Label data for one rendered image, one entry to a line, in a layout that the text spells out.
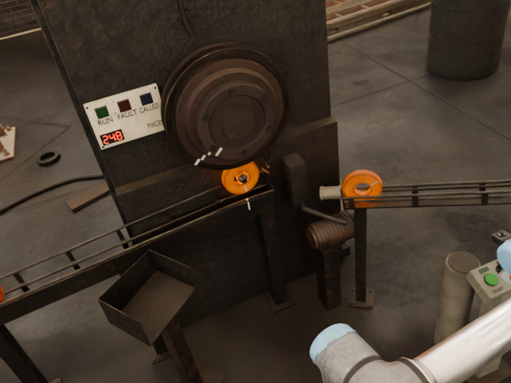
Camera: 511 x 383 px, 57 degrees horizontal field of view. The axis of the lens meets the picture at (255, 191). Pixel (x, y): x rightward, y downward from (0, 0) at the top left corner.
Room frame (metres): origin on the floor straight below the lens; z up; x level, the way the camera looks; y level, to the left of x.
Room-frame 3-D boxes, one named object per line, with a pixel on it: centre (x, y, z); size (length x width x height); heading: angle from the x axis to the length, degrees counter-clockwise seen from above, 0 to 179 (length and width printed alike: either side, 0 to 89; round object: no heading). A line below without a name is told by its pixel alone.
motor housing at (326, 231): (1.50, -0.31, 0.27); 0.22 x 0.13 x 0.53; 105
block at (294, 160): (1.62, -0.18, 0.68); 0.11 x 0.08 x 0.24; 15
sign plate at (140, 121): (1.56, 0.40, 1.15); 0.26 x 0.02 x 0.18; 105
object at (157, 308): (1.15, 0.44, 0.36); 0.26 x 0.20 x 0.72; 140
